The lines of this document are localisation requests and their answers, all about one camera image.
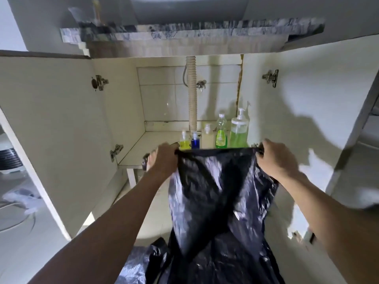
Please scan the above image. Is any person's left hand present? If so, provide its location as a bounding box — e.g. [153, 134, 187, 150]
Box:
[146, 142, 180, 176]

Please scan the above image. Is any person's right hand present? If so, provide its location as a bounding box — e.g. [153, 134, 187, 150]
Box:
[255, 138, 301, 181]

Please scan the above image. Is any black plastic garbage bag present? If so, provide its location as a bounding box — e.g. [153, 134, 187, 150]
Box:
[115, 147, 285, 284]

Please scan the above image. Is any person's left forearm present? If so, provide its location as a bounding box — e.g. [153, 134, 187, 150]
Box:
[29, 166, 172, 284]

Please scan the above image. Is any person's right forearm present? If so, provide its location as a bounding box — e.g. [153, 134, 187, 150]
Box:
[277, 171, 379, 284]

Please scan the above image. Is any large green pump soap bottle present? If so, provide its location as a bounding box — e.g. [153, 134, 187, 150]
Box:
[229, 108, 250, 148]

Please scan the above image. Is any metal cabinet hinge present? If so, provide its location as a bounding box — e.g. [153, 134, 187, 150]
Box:
[91, 75, 109, 91]
[110, 144, 124, 163]
[262, 69, 279, 88]

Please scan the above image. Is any small yellow bottle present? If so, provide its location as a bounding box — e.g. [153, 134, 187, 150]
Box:
[178, 130, 191, 150]

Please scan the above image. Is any green dish soap bottle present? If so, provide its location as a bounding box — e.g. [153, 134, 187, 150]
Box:
[215, 114, 228, 149]

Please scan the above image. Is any cream pump bottle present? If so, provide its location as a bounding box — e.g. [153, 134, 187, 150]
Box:
[201, 123, 214, 149]

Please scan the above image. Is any cream cabinet door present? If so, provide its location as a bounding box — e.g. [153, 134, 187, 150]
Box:
[237, 34, 379, 284]
[0, 54, 125, 240]

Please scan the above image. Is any grey marble countertop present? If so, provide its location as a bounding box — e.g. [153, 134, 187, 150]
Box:
[60, 18, 325, 45]

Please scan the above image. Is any white fan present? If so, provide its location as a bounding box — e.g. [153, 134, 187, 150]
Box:
[0, 133, 25, 175]

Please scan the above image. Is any beige corrugated drain hose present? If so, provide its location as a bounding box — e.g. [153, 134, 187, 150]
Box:
[186, 56, 198, 134]

